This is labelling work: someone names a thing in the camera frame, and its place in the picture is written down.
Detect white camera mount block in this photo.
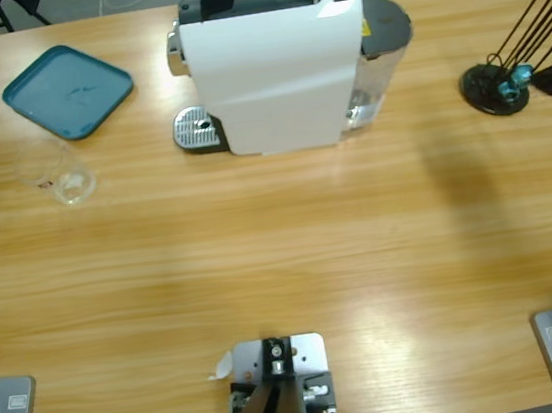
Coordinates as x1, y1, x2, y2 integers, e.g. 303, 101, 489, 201
221, 329, 339, 413

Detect teal square plastic tray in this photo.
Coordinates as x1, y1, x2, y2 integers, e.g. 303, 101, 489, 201
0, 36, 141, 151

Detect white capsule coffee machine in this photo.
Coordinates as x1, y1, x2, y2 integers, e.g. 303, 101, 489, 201
157, 0, 381, 168

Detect black stand legs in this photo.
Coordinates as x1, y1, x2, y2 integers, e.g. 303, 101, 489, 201
0, 0, 53, 34

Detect clear drinking glass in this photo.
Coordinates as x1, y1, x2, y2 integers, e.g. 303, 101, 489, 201
9, 132, 101, 214

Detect black capsule holder with rods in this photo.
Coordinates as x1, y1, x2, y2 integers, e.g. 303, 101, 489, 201
449, 0, 552, 122

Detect white paper tag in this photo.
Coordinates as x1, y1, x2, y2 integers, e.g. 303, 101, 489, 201
203, 350, 237, 382

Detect clear water tank black lid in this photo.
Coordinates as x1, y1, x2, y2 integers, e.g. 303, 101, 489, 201
325, 0, 425, 133

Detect blue coffee capsule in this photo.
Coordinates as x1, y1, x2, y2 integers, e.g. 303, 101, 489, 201
512, 62, 538, 86
496, 79, 521, 103

